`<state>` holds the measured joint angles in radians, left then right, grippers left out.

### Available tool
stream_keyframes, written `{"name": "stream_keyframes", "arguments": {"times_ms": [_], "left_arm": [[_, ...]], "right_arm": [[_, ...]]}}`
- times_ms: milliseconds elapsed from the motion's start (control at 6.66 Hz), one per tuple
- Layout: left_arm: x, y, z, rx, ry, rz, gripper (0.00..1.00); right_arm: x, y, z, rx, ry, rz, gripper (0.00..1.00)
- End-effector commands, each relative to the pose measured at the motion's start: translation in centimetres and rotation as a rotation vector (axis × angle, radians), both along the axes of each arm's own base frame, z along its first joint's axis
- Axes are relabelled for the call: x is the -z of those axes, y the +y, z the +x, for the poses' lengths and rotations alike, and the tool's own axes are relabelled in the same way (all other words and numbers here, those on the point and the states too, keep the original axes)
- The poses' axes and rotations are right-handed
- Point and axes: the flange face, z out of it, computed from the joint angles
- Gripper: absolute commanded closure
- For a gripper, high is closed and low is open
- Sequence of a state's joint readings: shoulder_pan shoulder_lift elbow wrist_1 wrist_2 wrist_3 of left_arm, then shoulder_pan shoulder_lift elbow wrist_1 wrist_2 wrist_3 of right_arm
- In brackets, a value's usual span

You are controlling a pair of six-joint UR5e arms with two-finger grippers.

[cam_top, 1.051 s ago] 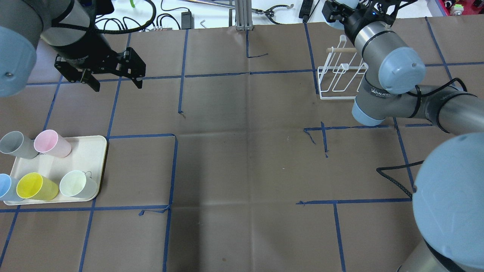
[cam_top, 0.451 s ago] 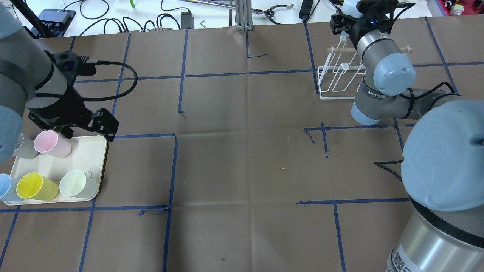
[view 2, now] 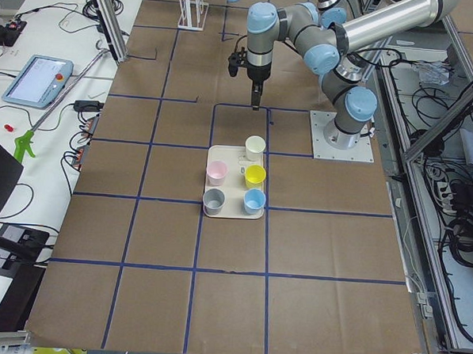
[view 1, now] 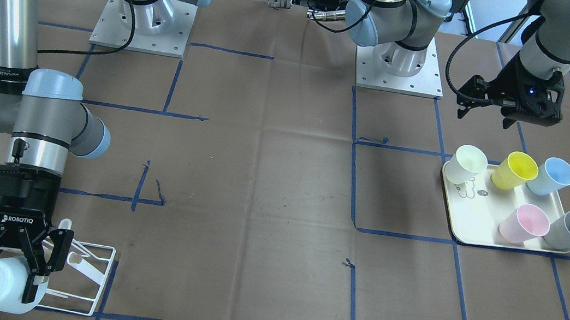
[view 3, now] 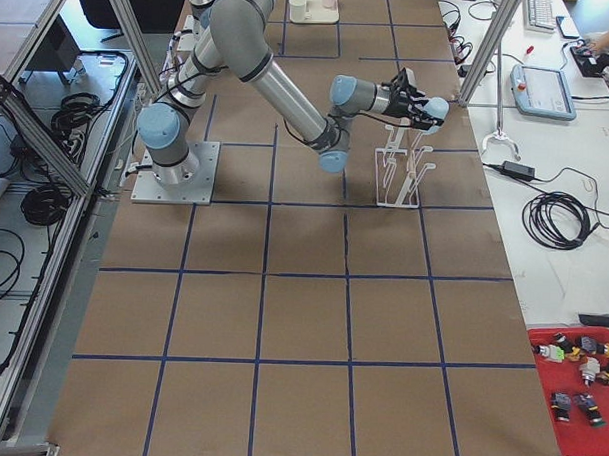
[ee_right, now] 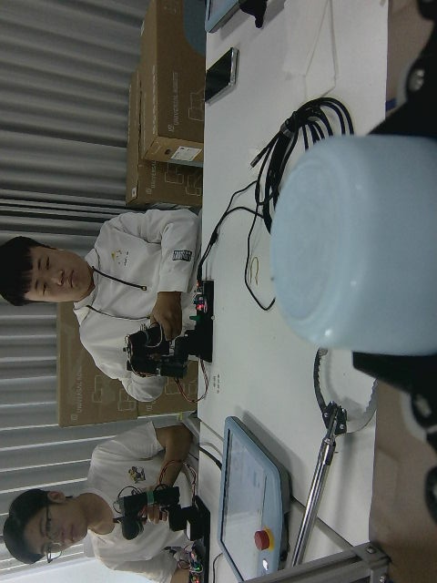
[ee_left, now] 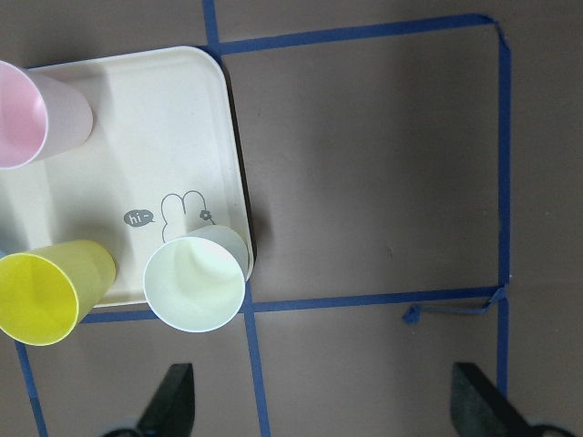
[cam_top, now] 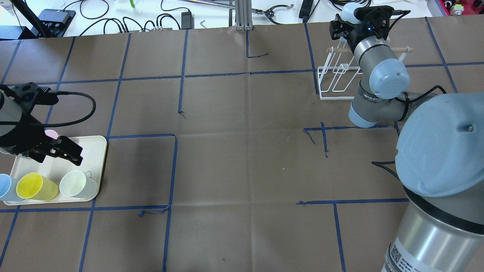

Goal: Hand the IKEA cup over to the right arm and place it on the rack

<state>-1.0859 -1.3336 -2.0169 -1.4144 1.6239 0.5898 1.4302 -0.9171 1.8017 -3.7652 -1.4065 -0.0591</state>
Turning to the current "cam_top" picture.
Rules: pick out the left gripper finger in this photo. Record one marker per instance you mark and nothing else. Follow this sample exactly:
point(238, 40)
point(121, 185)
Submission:
point(68, 147)
point(72, 156)

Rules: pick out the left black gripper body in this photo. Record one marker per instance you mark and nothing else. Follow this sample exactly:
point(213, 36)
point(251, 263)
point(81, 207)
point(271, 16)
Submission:
point(18, 136)

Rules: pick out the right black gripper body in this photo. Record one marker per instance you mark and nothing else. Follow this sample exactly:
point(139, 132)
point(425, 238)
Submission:
point(356, 34)

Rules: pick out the light blue plastic cup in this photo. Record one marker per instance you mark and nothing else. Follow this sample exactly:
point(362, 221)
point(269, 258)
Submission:
point(347, 13)

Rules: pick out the white plastic cup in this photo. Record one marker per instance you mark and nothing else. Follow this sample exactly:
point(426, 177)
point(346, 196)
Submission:
point(78, 184)

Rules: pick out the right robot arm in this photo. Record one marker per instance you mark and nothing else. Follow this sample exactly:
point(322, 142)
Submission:
point(439, 157)

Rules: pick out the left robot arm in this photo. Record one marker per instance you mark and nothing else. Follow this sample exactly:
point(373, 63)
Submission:
point(10, 121)

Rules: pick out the pink plastic cup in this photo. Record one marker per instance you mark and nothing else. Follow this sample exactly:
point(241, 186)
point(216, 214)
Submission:
point(51, 133)

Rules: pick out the yellow plastic cup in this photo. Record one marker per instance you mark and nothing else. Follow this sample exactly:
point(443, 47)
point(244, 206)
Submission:
point(35, 186)

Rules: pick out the cream plastic tray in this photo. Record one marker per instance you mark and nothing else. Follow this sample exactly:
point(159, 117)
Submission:
point(93, 153)

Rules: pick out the grabber reaching tool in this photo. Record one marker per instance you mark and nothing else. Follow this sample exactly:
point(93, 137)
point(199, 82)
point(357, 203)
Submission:
point(268, 13)

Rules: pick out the black power adapter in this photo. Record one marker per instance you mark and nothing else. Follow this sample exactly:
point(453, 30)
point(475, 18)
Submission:
point(187, 20)

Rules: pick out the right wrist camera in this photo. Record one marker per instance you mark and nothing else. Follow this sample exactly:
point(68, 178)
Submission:
point(379, 20)

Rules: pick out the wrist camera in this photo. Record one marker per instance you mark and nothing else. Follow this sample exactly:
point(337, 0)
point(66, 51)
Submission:
point(22, 99)
point(379, 20)

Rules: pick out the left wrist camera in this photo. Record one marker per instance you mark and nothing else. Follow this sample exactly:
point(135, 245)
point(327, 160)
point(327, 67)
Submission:
point(22, 99)

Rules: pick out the white wire cup rack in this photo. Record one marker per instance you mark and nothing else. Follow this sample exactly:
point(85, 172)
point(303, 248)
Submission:
point(340, 75)

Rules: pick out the aluminium frame post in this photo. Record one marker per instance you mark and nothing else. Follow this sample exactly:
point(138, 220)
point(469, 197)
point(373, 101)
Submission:
point(243, 15)

